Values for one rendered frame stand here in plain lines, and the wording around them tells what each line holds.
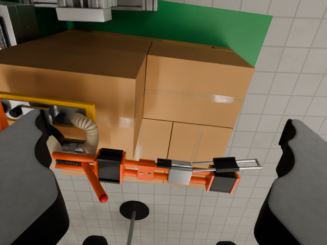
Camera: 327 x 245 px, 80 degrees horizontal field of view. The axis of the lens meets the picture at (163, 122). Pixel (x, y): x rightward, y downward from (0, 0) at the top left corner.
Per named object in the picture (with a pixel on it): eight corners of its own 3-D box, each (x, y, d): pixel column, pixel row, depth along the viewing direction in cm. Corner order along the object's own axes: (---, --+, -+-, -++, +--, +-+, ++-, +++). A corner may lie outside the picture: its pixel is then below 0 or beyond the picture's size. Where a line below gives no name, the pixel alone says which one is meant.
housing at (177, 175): (166, 173, 66) (166, 183, 62) (169, 158, 62) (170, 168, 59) (187, 175, 66) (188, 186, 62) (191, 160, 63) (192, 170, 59)
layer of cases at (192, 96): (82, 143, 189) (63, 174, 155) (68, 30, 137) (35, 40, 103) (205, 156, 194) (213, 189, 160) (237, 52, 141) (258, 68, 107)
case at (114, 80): (47, 107, 124) (1, 148, 90) (31, 40, 103) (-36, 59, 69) (142, 117, 126) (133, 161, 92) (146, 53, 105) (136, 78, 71)
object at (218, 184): (203, 180, 67) (206, 192, 63) (208, 164, 63) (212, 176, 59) (227, 182, 67) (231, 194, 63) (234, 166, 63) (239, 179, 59)
